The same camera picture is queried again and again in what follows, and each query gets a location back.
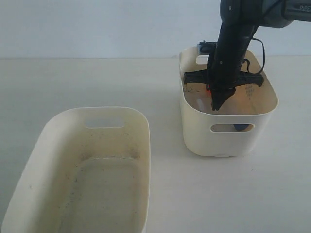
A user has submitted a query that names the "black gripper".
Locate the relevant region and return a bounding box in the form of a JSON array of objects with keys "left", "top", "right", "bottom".
[{"left": 183, "top": 26, "right": 264, "bottom": 111}]

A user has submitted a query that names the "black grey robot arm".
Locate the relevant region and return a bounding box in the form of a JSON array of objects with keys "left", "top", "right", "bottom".
[{"left": 183, "top": 0, "right": 311, "bottom": 111}]

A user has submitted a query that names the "blue-capped tube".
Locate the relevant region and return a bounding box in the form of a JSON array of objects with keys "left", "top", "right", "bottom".
[{"left": 234, "top": 124, "right": 250, "bottom": 132}]

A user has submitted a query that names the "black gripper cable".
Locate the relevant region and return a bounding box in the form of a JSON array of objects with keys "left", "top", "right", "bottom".
[{"left": 242, "top": 36, "right": 266, "bottom": 74}]

